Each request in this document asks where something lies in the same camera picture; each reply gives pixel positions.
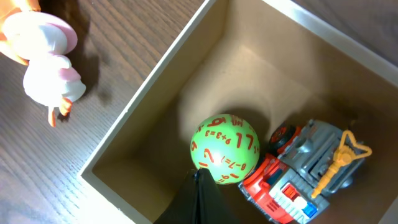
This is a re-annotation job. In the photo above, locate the orange dinosaur toy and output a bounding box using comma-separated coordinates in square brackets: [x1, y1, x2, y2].
[1, 0, 41, 65]

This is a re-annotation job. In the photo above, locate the white cardboard box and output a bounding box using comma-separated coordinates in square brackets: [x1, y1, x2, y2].
[80, 1, 397, 223]

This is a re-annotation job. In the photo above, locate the white pink duck toy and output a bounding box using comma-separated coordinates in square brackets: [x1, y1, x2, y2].
[13, 11, 86, 127]

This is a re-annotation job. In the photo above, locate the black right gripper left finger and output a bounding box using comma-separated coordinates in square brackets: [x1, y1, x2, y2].
[154, 170, 198, 224]

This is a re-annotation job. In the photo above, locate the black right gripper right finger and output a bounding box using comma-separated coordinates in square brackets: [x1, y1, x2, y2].
[192, 169, 239, 224]

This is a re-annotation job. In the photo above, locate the red grey toy truck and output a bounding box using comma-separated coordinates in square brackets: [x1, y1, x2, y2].
[238, 119, 372, 223]

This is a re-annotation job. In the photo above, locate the green number ball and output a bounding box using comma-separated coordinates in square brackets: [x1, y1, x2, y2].
[190, 114, 261, 185]

